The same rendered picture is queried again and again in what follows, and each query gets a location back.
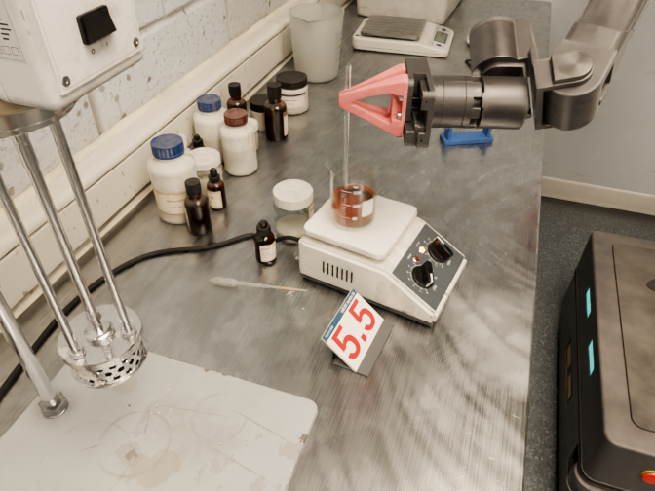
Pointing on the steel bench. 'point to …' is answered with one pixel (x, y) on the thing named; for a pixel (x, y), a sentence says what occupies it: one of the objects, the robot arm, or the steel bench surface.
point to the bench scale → (403, 36)
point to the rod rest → (466, 136)
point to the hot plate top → (365, 245)
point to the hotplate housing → (369, 275)
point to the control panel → (443, 273)
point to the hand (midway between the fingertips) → (346, 99)
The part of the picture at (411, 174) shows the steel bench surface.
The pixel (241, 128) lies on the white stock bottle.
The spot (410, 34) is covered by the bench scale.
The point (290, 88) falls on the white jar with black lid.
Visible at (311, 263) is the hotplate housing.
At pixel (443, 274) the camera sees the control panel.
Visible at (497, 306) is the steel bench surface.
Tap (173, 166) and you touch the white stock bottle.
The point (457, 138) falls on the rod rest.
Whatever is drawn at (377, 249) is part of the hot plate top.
